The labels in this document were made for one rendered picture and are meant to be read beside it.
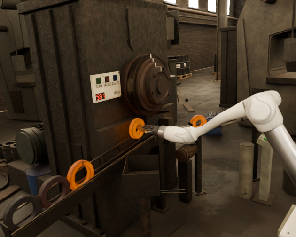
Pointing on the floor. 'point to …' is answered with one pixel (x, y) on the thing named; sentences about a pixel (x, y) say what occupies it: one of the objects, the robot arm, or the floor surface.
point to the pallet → (4, 155)
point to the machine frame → (46, 119)
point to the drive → (30, 158)
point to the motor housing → (185, 171)
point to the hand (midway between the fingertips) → (137, 126)
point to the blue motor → (214, 129)
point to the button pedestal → (265, 174)
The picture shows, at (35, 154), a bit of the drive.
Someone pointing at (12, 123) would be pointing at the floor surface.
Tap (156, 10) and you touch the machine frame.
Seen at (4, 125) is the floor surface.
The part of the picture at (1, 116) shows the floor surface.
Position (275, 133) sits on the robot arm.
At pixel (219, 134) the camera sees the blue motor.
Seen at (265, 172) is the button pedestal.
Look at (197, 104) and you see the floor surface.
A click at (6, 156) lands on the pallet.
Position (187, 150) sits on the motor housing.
